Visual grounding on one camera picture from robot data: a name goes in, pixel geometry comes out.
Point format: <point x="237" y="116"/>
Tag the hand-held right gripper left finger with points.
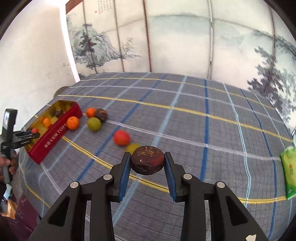
<point x="124" y="176"/>

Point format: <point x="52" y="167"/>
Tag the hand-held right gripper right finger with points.
<point x="170" y="178"/>

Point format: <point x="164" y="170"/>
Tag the red tomato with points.
<point x="34" y="131"/>
<point x="121" y="137"/>

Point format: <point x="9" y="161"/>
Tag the yellow-green tomato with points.
<point x="131" y="147"/>

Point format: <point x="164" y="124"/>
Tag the green tomato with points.
<point x="94" y="124"/>

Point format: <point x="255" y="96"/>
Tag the person's left hand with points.
<point x="13" y="162"/>

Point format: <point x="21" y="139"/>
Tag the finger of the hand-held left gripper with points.
<point x="23" y="141"/>
<point x="25" y="134"/>

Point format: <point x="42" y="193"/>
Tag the painted landscape folding screen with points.
<point x="180" y="41"/>

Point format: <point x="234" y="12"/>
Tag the green plastic packet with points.
<point x="289" y="171"/>

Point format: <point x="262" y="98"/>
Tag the small orange tomato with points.
<point x="46" y="122"/>
<point x="91" y="112"/>

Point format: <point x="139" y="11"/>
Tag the large orange mandarin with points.
<point x="73" y="122"/>

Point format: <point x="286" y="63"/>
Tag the dark brown tomato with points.
<point x="59" y="113"/>
<point x="147" y="160"/>

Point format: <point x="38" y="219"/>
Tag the grey plaid tablecloth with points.
<point x="185" y="129"/>

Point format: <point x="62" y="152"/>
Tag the dark purple wrinkled passion fruit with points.
<point x="101" y="115"/>

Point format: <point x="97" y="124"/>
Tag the red tin with gold inside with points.
<point x="53" y="139"/>

